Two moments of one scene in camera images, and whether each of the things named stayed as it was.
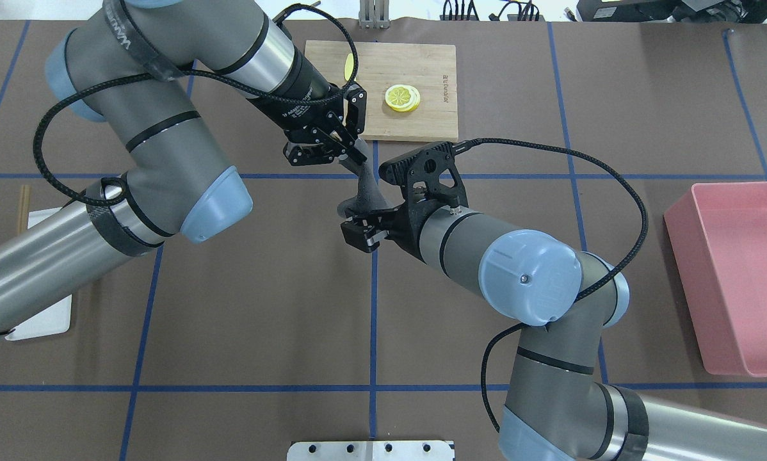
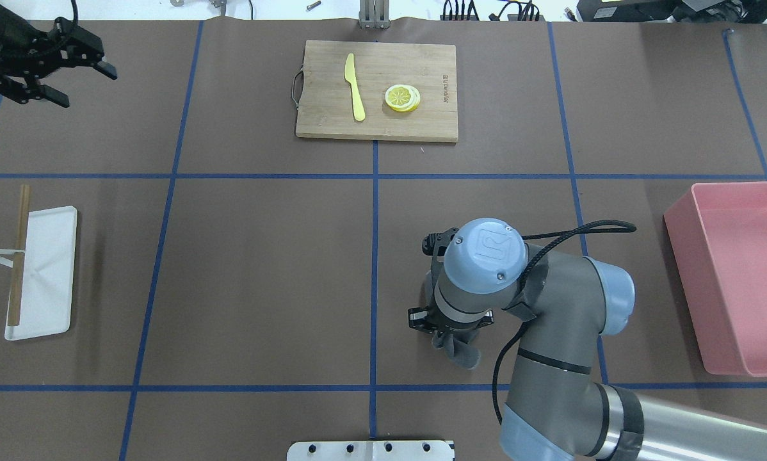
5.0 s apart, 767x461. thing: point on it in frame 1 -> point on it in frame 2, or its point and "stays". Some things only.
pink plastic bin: [732, 245] stays
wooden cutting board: [411, 88] stays
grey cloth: [371, 196] -> [456, 345]
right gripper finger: [371, 217] -> [487, 319]
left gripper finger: [301, 153] -> [22, 91]
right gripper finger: [360, 236] -> [420, 319]
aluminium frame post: [374, 14] stays
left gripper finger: [349, 142] -> [79, 45]
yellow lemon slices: [402, 98] stays
